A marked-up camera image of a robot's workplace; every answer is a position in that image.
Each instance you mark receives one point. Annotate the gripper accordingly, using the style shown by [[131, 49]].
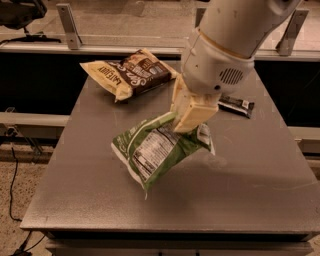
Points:
[[210, 68]]

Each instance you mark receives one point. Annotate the green jalapeno chip bag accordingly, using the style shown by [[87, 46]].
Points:
[[151, 148]]

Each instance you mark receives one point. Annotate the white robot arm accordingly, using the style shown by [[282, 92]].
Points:
[[219, 55]]

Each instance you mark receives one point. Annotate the brown and yellow chip bag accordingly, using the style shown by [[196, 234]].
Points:
[[134, 75]]

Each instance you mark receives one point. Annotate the black snack bar wrapper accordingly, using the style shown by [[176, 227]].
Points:
[[236, 105]]

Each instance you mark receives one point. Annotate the black office chair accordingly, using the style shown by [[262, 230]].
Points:
[[18, 14]]

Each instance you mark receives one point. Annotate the horizontal metal rail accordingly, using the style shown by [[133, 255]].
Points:
[[61, 48]]

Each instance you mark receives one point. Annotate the middle metal rail bracket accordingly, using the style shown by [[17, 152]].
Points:
[[198, 17]]

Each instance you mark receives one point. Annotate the metal rail bracket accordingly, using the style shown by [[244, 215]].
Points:
[[66, 16], [286, 44], [198, 17]]

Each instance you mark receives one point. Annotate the right metal rail bracket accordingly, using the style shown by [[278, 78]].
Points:
[[286, 44]]

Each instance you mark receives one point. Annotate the left metal rail bracket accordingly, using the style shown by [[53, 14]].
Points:
[[66, 16]]

